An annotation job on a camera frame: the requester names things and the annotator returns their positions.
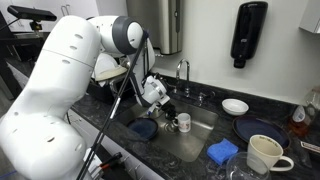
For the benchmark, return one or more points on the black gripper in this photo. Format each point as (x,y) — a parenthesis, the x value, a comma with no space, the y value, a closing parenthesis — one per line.
(168,107)

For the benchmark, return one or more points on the white printed cup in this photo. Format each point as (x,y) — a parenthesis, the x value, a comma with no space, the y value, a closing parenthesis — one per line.
(184,123)

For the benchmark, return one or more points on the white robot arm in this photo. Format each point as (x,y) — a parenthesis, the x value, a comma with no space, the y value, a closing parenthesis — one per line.
(50,100)

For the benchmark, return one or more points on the metal sink drain strainer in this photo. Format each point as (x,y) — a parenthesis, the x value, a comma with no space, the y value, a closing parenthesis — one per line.
(168,128)

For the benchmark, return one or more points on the stainless steel sink basin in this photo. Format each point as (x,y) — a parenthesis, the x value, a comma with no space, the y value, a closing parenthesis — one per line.
(186,146)

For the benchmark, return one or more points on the dark blue plate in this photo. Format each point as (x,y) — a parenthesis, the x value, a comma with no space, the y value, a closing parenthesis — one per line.
(253,130)
(143,128)

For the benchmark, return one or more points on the chrome gooseneck faucet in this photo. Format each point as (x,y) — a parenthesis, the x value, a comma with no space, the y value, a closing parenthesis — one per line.
(188,80)

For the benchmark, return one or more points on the blue sponge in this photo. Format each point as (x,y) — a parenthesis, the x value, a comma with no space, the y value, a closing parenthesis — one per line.
(221,151)

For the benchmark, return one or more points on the white ceramic bowl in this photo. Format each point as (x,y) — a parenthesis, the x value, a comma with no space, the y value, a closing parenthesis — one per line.
(235,106)

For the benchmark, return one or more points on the cream oval plate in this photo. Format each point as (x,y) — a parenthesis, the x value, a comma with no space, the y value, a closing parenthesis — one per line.
(110,73)

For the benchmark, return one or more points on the black dish rack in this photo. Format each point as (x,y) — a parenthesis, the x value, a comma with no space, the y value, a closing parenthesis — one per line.
(100,91)

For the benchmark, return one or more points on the white round plate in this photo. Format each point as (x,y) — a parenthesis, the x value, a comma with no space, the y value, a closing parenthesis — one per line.
(105,61)

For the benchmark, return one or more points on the clear glass bowl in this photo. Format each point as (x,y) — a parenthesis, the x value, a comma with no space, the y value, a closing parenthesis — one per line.
(240,170)

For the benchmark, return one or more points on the white base cabinet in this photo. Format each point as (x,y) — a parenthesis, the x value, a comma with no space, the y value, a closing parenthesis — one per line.
(83,126)

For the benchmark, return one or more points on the steel paper towel dispenser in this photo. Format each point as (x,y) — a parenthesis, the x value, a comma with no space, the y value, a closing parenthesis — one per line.
(160,26)

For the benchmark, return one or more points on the cream ceramic mug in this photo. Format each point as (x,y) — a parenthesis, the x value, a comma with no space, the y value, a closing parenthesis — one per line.
(266,155)

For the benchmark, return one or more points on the clear dish soap bottle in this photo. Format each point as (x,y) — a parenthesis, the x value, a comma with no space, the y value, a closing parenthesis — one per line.
(298,116)

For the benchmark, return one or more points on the white printed tag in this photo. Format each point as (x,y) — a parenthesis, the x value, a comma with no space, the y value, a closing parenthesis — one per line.
(310,147)

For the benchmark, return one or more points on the white cupboard doors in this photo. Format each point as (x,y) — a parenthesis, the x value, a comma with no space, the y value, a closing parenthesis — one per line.
(50,6)

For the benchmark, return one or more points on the black wall soap dispenser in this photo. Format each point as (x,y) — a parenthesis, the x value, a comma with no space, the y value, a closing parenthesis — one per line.
(248,30)

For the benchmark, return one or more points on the white wall cabinet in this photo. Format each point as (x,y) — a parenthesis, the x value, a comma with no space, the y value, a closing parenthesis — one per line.
(311,15)

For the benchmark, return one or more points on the black depth camera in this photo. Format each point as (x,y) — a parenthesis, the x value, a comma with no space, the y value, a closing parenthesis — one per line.
(31,13)

